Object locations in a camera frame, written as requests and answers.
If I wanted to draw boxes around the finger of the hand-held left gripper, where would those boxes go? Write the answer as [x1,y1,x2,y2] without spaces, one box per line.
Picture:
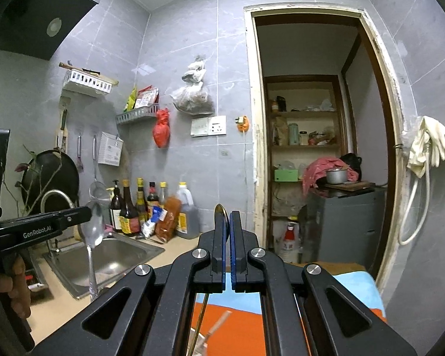
[57,206,93,231]

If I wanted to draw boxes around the black bag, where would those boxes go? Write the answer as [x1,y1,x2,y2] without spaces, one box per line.
[340,153,363,173]

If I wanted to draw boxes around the white wall socket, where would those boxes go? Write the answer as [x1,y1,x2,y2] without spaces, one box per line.
[208,116,227,136]

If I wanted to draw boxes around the wooden cutting board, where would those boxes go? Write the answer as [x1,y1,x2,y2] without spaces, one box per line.
[324,180,376,192]

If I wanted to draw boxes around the red plastic bag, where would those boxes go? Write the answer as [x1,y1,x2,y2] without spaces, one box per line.
[153,108,171,148]

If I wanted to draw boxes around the large dark sauce bottle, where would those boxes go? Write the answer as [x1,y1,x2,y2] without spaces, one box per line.
[119,180,141,236]

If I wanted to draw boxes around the clear bag of dried goods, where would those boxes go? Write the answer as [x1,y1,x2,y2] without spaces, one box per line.
[170,83,215,115]

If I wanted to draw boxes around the steel spatula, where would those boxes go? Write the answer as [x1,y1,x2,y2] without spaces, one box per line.
[76,135,85,173]

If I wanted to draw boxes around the white wall box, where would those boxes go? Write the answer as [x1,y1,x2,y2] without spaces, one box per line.
[97,131,124,166]

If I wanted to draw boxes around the black wok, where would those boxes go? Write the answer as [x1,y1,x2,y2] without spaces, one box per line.
[21,149,80,216]

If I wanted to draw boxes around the red cap sauce bottle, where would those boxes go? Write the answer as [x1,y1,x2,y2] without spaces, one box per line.
[146,182,160,208]

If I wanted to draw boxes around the red label jug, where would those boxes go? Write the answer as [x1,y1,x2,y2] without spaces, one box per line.
[278,216,301,264]

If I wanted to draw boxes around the bare plant twig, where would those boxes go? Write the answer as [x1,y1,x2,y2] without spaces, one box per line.
[13,144,65,217]

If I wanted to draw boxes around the blue white packet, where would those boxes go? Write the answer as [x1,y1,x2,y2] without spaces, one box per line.
[141,206,168,238]

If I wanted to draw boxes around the beige kitchen counter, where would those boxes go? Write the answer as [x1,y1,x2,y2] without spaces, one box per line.
[30,230,208,345]

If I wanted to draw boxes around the white hose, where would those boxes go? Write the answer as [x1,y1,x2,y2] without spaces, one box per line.
[398,163,430,246]

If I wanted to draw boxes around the large steel spoon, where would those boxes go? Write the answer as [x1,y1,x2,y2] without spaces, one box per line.
[82,199,106,301]

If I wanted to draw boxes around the grey cabinet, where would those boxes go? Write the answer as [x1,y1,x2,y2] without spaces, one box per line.
[306,187,388,268]

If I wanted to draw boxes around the steel mesh strainer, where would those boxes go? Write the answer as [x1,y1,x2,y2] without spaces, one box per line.
[89,135,110,204]

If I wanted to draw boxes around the pump dispenser bottle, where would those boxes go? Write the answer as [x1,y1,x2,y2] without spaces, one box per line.
[109,180,125,232]

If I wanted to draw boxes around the person's left hand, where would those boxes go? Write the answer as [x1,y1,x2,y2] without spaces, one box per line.
[0,256,32,320]

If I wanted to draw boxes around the green box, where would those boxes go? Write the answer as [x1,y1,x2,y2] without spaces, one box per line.
[274,169,299,182]

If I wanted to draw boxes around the wooden shelf unit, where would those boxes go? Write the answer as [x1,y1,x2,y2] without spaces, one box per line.
[262,75,347,264]

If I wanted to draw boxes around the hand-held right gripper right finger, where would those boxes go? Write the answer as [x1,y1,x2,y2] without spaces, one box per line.
[229,211,417,356]

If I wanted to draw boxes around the steel sink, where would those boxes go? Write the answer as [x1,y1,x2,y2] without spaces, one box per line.
[42,235,165,301]

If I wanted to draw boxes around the orange red packet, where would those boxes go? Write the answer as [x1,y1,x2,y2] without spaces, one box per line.
[155,197,182,244]

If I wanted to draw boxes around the red cloth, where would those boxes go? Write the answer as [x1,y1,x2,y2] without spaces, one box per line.
[302,157,360,197]

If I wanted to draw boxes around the white wall switch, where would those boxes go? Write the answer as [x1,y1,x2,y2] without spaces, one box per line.
[191,117,209,137]

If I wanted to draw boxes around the green yellow packet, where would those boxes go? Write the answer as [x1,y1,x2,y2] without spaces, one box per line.
[124,86,138,112]

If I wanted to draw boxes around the white plastic bag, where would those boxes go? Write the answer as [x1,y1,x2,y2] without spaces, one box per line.
[181,55,207,84]

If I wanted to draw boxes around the blue orange brown striped cloth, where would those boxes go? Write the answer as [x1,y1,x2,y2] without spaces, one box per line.
[187,263,388,356]

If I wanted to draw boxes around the cream door frame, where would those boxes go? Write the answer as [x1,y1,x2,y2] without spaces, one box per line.
[244,4,408,293]

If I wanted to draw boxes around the grey metal wall shelf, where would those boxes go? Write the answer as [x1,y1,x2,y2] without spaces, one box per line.
[116,104,160,125]

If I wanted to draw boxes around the steel pot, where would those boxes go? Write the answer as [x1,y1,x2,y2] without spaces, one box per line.
[325,168,347,185]

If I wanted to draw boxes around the steel faucet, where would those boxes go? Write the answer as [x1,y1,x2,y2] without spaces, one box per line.
[40,189,78,253]

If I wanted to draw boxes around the red seasoning packet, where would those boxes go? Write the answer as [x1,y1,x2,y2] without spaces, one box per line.
[135,86,160,109]

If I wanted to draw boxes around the wooden chopstick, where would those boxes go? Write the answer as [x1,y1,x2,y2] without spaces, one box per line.
[204,311,232,342]

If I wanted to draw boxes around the yellow cap sauce bottle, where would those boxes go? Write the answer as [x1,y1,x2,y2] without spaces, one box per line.
[135,178,149,227]

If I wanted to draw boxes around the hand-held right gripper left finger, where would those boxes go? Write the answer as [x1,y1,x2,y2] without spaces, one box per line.
[30,213,228,356]

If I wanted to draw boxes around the black range hood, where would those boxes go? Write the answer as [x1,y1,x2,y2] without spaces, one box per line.
[0,0,106,60]

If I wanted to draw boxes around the wooden turner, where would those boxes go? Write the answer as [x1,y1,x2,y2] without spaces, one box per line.
[55,96,72,152]

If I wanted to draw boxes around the cream rubber gloves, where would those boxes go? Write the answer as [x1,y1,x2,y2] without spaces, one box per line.
[408,116,445,179]

